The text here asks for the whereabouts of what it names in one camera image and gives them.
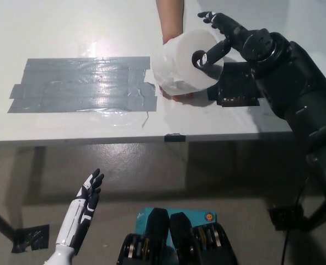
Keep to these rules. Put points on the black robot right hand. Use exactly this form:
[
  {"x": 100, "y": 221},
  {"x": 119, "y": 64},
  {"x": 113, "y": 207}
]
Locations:
[{"x": 259, "y": 49}]

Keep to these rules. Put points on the person's bare hand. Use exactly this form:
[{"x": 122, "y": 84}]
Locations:
[{"x": 180, "y": 97}]

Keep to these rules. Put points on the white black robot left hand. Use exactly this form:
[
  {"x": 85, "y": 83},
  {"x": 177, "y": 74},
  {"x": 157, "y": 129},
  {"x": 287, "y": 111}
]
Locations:
[{"x": 71, "y": 223}]

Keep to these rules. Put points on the white toilet paper roll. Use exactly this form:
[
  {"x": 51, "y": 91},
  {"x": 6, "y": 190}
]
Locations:
[{"x": 176, "y": 63}]

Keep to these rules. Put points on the black tape square area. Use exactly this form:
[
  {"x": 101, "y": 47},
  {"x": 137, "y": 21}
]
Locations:
[{"x": 234, "y": 88}]

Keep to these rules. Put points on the black teal robot torso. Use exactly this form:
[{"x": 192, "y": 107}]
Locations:
[{"x": 157, "y": 234}]

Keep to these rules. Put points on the small black tape strip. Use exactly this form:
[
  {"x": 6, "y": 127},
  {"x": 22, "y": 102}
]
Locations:
[{"x": 174, "y": 137}]

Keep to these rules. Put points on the grey duct tape patch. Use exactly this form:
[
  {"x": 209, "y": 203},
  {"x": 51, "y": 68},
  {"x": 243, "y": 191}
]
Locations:
[{"x": 69, "y": 82}]

